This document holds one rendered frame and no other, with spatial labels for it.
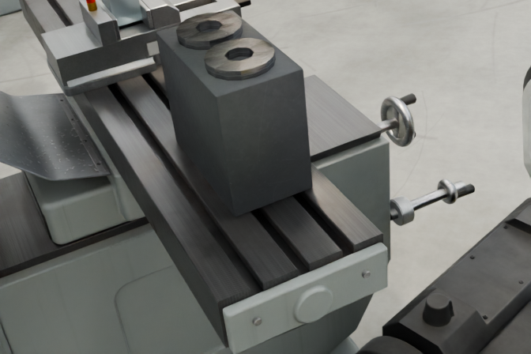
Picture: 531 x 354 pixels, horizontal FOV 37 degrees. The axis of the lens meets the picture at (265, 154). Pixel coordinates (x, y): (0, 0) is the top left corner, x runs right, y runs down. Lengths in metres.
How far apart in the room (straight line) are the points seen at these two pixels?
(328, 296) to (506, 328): 0.50
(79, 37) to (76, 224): 0.33
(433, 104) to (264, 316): 2.17
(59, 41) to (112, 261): 0.40
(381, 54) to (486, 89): 0.50
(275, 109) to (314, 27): 2.70
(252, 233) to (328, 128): 0.59
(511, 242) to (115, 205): 0.72
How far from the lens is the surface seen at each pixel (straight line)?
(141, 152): 1.21
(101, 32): 1.39
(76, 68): 1.41
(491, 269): 1.48
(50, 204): 1.35
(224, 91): 0.96
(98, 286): 1.46
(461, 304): 1.39
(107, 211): 1.38
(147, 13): 1.40
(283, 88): 0.98
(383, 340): 1.36
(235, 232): 1.03
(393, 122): 1.76
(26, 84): 3.61
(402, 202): 1.69
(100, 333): 1.53
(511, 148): 2.84
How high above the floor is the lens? 1.59
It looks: 34 degrees down
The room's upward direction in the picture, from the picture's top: 7 degrees counter-clockwise
